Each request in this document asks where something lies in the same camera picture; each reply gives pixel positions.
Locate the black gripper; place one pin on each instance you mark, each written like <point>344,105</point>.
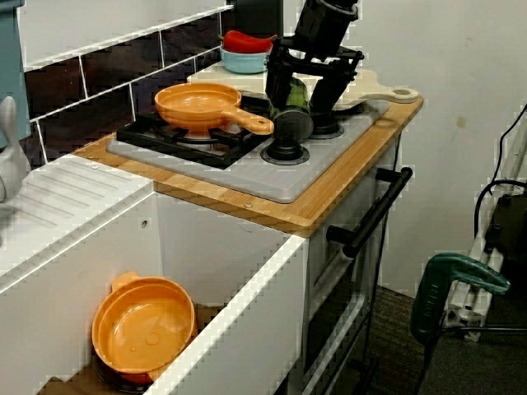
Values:
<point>323,29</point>

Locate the green can with grey lid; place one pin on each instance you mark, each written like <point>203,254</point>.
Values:
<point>294,127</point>

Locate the black stove knob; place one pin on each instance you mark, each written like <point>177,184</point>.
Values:
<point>329,129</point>
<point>284,150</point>

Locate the light blue bowl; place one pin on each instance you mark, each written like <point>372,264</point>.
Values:
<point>243,61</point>

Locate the red chili pepper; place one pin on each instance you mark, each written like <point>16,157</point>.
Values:
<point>243,41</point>

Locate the grey toy stove top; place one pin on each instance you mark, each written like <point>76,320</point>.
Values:
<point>288,177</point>

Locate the orange toy frying pan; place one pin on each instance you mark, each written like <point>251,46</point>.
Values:
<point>197,103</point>

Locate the white toy kitchen cabinet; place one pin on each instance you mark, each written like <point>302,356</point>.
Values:
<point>321,247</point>

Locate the black burner grate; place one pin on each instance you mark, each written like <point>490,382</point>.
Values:
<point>131,133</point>

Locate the white toy sink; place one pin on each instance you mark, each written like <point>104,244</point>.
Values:
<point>247,329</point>

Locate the black device box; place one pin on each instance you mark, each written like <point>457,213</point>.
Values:
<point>510,226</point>

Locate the orange toy pot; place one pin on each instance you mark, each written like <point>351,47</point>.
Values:
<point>144,329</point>

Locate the grey toy faucet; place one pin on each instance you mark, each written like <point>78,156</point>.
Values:
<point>10,156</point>

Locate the aluminium extrusion frame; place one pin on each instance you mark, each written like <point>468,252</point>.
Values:
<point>461,317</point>

